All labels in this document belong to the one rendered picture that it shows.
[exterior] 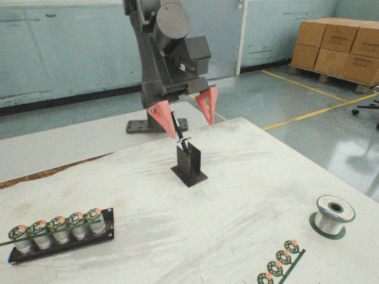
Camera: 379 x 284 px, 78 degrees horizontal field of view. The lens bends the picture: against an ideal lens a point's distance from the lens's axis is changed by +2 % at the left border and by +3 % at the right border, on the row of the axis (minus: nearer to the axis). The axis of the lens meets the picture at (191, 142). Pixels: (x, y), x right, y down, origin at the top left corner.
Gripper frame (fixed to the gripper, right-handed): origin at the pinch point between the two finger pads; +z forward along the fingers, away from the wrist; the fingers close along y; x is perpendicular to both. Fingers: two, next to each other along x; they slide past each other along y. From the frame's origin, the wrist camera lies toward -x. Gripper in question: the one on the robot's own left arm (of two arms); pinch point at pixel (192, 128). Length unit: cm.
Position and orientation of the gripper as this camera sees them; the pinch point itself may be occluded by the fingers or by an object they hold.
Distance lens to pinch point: 48.3
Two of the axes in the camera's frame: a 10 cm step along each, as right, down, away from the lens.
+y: 8.3, -3.2, 4.6
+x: -4.6, 0.8, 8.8
